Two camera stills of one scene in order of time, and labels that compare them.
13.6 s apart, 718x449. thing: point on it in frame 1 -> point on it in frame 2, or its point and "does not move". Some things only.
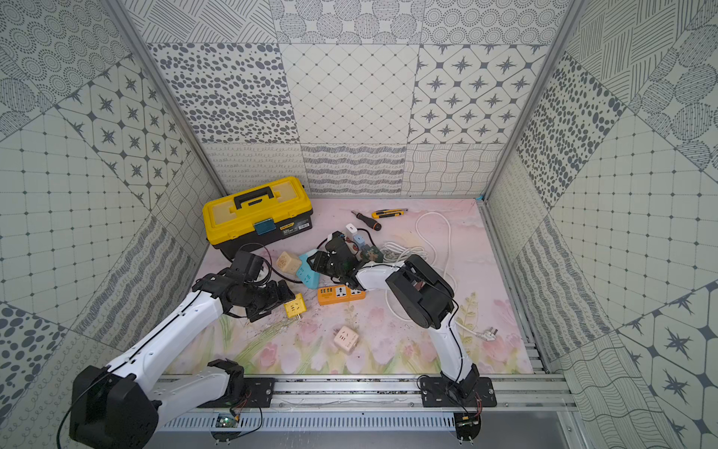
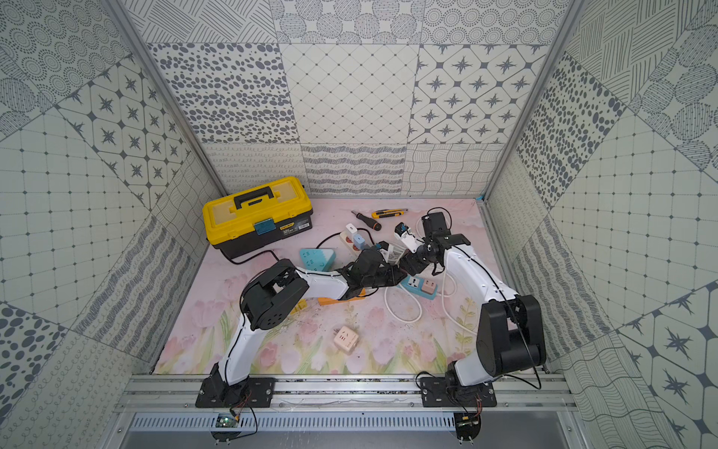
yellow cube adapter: [295, 307] does not move
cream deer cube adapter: [346, 339] does not move
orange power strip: [337, 295] does not move
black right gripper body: [336, 271] -> [419, 260]
